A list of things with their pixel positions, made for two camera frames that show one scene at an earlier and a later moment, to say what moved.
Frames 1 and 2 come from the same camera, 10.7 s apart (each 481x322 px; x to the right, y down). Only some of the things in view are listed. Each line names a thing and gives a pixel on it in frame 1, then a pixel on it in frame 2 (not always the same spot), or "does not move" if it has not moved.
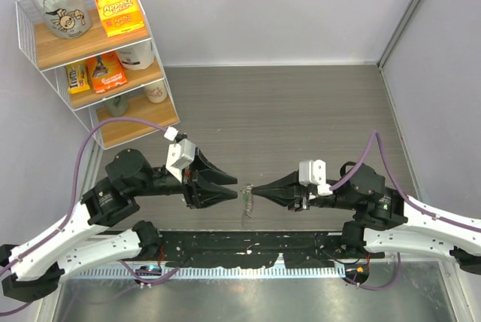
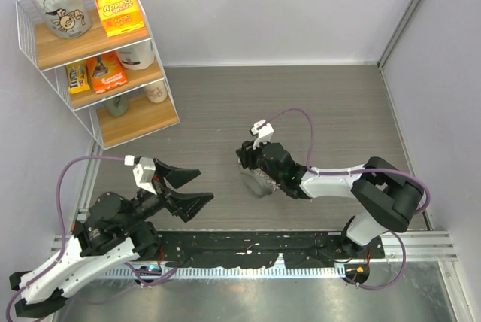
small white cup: x=156 y=92 does not move
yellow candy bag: x=77 y=76 does not move
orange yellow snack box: x=120 y=10 does not move
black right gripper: x=286 y=190 to x=246 y=154
